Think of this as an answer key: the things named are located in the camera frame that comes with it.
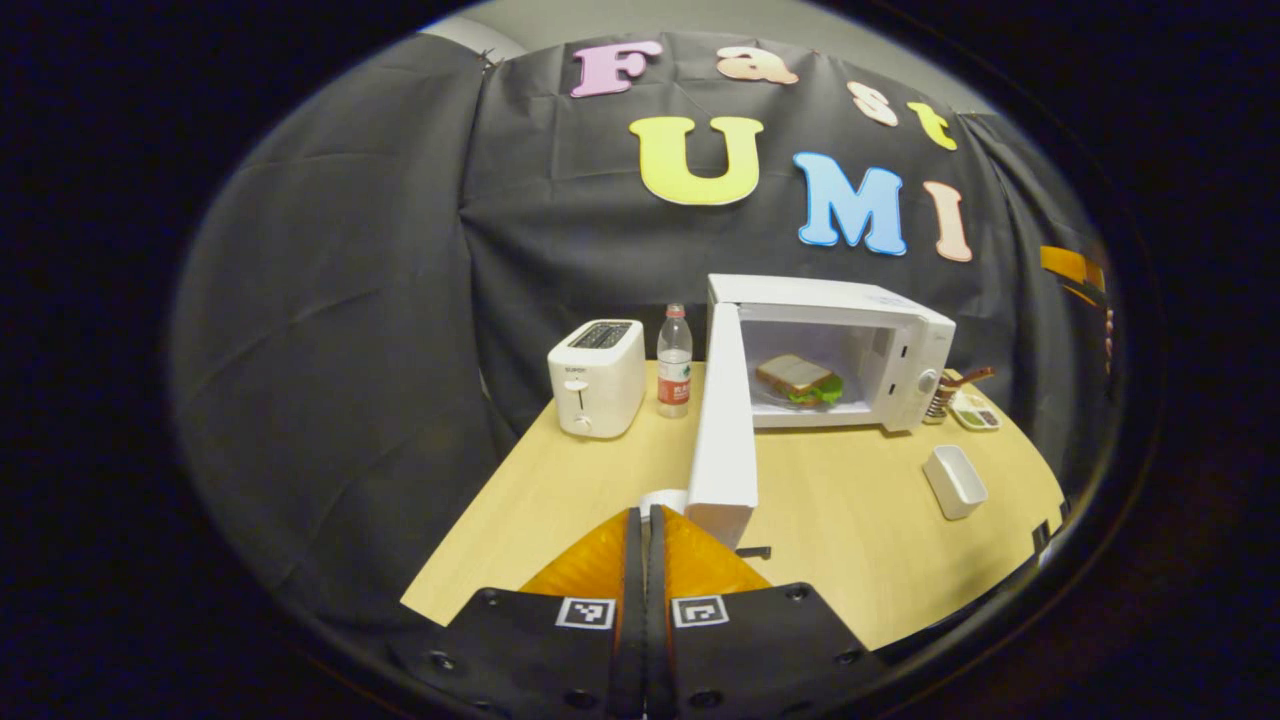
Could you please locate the black and white panel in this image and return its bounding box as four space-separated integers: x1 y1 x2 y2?
1030 495 1073 563

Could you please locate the white rectangular tray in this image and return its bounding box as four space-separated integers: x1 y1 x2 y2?
922 445 989 521

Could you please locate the red label water bottle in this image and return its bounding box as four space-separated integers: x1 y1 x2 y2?
657 304 694 419

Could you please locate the white toaster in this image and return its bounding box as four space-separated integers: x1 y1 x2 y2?
547 318 647 440

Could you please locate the white divided grain dish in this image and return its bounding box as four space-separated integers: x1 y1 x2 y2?
948 390 1003 433

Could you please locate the black backdrop cloth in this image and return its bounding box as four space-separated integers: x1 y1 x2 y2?
168 30 1113 641

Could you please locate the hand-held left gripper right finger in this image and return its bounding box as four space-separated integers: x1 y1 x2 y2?
650 505 881 720

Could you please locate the white microwave oven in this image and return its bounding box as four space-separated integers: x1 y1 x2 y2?
640 273 958 559

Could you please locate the lettuce sandwich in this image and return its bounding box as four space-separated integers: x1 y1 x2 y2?
755 353 846 408

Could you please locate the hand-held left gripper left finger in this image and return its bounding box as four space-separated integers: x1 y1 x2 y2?
385 505 641 720

